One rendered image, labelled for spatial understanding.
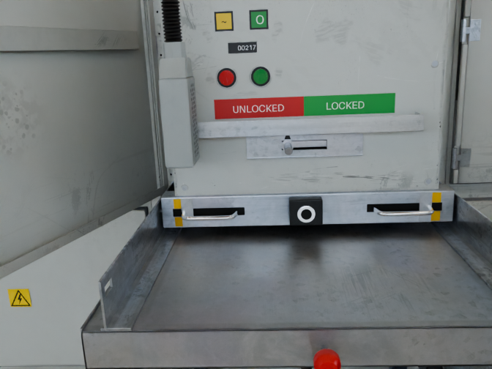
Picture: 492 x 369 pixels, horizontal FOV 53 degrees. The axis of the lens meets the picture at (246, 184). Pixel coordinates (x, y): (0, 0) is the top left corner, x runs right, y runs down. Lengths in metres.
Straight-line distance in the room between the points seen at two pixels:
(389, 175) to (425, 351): 0.37
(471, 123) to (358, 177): 0.46
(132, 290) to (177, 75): 0.33
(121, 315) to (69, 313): 0.81
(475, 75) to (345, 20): 0.49
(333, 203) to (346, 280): 0.20
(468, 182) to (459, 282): 0.59
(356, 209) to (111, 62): 0.62
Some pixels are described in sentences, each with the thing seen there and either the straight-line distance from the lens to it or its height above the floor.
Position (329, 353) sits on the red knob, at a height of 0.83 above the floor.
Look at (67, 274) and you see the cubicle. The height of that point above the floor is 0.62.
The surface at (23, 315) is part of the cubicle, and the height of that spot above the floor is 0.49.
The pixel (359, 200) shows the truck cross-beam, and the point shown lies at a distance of 0.93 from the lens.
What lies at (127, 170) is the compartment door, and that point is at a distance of 1.19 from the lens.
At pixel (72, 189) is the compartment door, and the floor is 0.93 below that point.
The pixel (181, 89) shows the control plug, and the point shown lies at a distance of 0.79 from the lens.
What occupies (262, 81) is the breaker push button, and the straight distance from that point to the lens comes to 0.88.
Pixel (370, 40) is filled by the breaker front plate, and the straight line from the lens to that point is 0.90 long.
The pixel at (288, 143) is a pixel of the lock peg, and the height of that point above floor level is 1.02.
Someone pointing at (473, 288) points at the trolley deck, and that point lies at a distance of 0.78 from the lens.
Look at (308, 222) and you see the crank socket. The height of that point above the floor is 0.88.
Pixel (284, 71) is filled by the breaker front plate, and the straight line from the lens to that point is 0.88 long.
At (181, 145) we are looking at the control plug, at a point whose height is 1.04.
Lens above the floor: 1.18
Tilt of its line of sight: 15 degrees down
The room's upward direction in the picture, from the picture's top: 2 degrees counter-clockwise
